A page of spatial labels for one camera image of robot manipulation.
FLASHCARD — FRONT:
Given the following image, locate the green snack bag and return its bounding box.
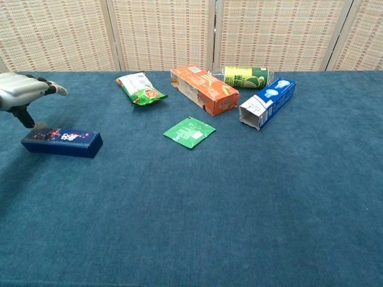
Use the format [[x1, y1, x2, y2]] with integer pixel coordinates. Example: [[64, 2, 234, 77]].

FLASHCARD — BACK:
[[115, 71, 168, 106]]

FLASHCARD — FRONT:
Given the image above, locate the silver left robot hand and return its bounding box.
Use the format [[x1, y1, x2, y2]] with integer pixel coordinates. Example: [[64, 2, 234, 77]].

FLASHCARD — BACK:
[[0, 72, 69, 129]]

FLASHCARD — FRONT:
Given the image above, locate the green label tea bottle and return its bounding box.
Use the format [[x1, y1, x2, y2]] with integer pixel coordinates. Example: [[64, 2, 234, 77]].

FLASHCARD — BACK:
[[208, 65, 278, 90]]

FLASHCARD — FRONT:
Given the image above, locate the navy blue glasses case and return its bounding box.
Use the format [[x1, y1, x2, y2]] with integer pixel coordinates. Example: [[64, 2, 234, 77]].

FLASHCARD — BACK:
[[20, 127, 104, 159]]

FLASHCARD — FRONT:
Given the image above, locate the orange carton box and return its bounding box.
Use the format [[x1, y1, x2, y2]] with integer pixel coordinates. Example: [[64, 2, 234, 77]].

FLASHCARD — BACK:
[[170, 64, 240, 117]]

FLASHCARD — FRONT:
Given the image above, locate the blue felt table cover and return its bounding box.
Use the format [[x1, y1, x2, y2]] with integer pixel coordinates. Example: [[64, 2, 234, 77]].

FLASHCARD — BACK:
[[0, 70, 383, 287]]

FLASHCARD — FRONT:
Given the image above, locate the green flat sachet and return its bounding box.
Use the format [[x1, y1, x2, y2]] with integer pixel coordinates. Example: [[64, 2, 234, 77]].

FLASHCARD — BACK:
[[163, 117, 217, 150]]

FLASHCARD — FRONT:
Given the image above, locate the blue light bulb box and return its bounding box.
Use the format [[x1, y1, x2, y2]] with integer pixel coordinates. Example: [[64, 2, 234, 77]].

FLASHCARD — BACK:
[[238, 77, 297, 132]]

